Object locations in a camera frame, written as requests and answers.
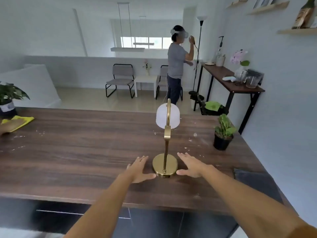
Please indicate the person's left hand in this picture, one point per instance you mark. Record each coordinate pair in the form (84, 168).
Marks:
(138, 172)

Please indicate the person's right hand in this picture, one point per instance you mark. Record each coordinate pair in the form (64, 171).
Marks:
(195, 168)

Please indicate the gold lamp white shade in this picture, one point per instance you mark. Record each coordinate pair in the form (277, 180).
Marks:
(164, 168)

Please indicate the small plant black pot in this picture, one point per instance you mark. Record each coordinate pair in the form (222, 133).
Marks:
(221, 143)

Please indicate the dark grey cleaning cloth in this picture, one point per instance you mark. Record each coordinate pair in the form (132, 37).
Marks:
(257, 183)

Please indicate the person's right forearm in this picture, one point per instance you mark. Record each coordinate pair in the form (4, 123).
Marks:
(247, 203)

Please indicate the person's left forearm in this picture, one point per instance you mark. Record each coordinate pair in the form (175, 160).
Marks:
(104, 210)

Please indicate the person's orange sleeve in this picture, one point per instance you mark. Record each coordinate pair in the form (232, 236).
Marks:
(304, 233)

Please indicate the large plant dark pot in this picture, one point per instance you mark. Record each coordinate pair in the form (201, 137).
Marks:
(8, 94)

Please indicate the black stool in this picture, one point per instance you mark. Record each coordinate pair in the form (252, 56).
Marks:
(201, 106)

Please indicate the green cloth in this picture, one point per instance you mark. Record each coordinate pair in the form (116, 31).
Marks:
(213, 106)

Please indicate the white side table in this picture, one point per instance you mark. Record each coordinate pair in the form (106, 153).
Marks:
(145, 79)

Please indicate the white handheld controller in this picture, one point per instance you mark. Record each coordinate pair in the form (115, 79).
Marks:
(229, 78)

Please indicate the wooden console table black legs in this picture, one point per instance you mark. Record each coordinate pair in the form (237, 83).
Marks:
(223, 74)

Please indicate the small flower vase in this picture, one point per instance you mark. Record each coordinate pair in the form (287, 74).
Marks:
(147, 71)

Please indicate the clear drinking glass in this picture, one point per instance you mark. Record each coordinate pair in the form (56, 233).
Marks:
(240, 78)

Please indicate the small plate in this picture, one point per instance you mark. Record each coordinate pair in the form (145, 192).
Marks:
(210, 63)

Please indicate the white patterned cup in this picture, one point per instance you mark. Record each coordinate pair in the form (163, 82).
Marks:
(220, 61)

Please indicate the yellow cloth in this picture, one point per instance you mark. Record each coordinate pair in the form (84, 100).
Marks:
(24, 120)

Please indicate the window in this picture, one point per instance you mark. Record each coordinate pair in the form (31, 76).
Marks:
(128, 42)

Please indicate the white headset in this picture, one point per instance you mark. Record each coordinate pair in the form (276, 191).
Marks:
(182, 34)

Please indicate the framed pictures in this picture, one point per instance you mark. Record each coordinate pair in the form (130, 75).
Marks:
(263, 1)

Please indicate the brown bottle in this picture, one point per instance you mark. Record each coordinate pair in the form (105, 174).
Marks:
(303, 14)

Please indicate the grey chair black frame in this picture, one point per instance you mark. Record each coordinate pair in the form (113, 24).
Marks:
(122, 71)
(163, 71)

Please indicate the wooden wall shelf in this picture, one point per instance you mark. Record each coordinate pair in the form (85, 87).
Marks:
(270, 7)
(237, 2)
(297, 31)

